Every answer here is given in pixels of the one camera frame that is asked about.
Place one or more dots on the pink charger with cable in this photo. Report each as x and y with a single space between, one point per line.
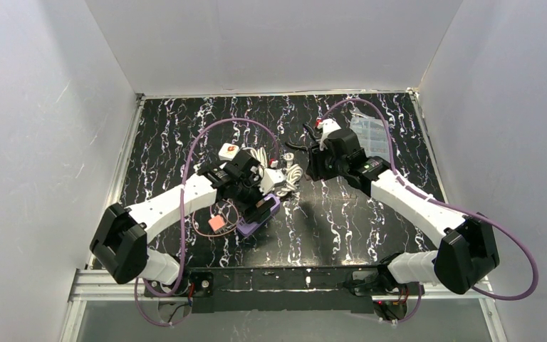
219 224

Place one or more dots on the white tiger power strip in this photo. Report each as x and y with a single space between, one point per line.
228 152

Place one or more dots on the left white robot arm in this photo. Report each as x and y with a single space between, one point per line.
121 240

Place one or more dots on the purple power strip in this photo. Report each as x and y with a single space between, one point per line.
268 208

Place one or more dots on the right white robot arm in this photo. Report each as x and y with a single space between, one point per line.
466 248

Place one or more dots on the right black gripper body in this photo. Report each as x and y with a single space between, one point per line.
315 154

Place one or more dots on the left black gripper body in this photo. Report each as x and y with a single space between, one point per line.
258 206

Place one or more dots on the clear plastic parts box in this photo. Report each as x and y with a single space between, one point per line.
371 134

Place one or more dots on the white plug with cord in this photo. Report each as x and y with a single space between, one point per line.
293 173

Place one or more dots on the black pliers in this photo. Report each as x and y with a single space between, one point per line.
310 136

